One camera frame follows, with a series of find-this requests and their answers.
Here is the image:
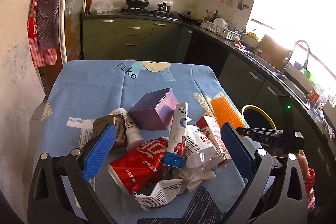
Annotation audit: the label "white plastic snack bag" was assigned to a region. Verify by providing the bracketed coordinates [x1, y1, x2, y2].
[186, 125, 224, 170]

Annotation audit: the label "orange textured roll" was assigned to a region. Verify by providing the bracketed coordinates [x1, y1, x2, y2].
[211, 96, 247, 129]

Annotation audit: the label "red white carton box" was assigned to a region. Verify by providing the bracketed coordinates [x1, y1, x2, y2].
[196, 115, 231, 166]

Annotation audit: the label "white tube with blue end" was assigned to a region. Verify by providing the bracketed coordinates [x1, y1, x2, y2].
[163, 102, 188, 169]

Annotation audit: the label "purple cardboard box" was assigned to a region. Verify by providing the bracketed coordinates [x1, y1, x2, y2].
[128, 88, 178, 131]

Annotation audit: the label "yellow rimmed trash bin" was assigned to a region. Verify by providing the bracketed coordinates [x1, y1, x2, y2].
[241, 105, 276, 129]

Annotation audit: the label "steel kitchen sink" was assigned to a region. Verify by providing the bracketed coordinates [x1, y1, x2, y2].
[251, 54, 310, 114]

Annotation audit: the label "green kitchen base cabinets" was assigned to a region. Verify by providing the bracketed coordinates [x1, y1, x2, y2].
[82, 13, 335, 199]

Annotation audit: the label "person right hand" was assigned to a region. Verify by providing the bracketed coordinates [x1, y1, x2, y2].
[296, 149, 309, 181]

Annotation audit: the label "small white yogurt bottle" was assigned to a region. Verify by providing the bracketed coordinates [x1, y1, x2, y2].
[110, 108, 144, 151]

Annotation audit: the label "red soda can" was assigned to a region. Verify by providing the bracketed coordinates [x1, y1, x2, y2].
[108, 136, 172, 194]

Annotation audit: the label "blue patterned tablecloth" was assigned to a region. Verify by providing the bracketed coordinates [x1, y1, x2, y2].
[35, 60, 245, 223]

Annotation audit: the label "chrome sink faucet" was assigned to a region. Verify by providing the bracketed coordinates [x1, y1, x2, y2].
[279, 39, 311, 76]

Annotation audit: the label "crumpled white paper carton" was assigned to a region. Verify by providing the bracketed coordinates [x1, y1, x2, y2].
[134, 178, 183, 210]

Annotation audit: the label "wooden cutting board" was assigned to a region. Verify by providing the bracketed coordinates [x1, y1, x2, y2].
[258, 35, 290, 71]

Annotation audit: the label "white dish rack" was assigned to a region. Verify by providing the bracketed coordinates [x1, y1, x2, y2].
[199, 18, 242, 40]

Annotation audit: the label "red checkered apron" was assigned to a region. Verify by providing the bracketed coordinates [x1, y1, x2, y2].
[27, 0, 59, 68]

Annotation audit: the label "black frying pan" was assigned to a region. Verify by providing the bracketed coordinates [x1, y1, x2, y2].
[178, 12, 197, 21]

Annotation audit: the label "black wok with lid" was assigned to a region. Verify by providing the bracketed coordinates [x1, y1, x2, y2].
[126, 0, 149, 9]

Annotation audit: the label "small steel pot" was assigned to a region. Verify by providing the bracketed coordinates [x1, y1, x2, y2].
[157, 2, 170, 13]

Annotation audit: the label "glass sliding door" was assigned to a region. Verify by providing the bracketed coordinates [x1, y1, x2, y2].
[59, 0, 87, 65]

